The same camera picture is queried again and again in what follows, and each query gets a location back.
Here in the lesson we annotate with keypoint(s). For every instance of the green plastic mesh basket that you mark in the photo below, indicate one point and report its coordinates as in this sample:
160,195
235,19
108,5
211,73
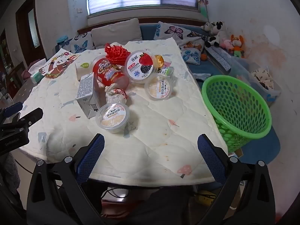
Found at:
234,76

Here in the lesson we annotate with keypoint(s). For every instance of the crumpled white red wrapper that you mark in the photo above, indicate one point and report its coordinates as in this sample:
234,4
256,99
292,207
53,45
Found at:
116,95

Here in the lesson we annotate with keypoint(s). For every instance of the brown wooden door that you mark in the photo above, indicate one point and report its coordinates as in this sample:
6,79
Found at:
24,32

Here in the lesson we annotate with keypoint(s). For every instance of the green yellow drink carton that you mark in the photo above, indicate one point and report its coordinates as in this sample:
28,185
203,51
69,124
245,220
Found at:
168,71

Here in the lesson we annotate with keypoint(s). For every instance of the tissue pack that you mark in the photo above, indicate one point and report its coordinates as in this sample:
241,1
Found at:
35,76

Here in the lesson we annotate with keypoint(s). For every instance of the orange fox plush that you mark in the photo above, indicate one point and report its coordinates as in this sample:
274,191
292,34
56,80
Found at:
237,44

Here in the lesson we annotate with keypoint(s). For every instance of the teal cloth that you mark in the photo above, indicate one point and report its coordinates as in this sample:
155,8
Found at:
62,41

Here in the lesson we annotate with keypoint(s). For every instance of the black white cow plush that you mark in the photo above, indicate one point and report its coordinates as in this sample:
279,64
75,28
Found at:
214,36

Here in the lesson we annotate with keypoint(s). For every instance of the small butterfly print pillow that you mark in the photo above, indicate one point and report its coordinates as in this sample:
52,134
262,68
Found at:
193,54

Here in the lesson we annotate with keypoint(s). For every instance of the blue sofa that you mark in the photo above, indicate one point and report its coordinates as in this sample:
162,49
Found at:
148,31

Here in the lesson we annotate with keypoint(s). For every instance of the white paper cup green leaf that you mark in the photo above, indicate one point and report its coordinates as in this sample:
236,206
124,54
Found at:
83,66

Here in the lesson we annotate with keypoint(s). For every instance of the red foam fruit net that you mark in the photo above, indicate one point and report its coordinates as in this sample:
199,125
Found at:
116,54

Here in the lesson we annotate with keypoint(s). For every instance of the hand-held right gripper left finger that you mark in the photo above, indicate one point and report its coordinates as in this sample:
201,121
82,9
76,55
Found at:
91,159

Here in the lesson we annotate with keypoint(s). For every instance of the pink plush toy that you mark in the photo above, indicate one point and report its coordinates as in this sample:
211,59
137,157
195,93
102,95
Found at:
226,44

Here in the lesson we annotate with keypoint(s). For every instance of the small orange toy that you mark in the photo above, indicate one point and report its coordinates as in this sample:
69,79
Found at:
204,56

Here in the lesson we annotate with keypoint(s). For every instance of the colourful pinwheel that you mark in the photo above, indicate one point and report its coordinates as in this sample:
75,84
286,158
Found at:
202,1

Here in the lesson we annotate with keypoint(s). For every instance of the grey milk carton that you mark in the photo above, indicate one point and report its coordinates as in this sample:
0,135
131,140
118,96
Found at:
85,93

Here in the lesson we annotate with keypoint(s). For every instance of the small clear pudding cup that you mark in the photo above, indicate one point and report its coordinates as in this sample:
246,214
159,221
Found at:
112,118
159,88

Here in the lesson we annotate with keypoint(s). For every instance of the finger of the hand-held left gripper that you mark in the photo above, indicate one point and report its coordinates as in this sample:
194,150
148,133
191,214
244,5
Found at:
13,109
31,117

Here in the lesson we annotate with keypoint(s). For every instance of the red snack bottle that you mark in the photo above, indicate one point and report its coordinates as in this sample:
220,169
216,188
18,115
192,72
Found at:
105,72

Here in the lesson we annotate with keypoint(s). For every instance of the orange peel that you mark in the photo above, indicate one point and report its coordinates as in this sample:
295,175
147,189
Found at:
159,61

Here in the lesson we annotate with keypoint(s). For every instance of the pink snack wrapper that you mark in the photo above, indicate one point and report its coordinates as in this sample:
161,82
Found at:
166,63

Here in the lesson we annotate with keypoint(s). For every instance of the dark wooden cabinet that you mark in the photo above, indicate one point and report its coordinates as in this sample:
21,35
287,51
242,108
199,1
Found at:
7,63

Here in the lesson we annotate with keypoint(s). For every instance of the grey patterned cushion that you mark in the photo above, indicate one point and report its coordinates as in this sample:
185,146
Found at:
219,57

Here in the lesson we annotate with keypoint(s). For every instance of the large strawberry label yogurt tub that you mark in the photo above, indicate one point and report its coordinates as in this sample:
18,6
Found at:
140,65

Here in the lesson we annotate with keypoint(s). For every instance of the beige pillow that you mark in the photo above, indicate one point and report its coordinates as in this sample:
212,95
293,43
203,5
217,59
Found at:
114,34

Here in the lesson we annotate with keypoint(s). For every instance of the clear plastic storage box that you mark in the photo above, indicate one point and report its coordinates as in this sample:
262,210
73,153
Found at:
262,79

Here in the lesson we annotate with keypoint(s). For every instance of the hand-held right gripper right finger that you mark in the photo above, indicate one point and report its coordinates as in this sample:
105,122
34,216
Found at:
211,159

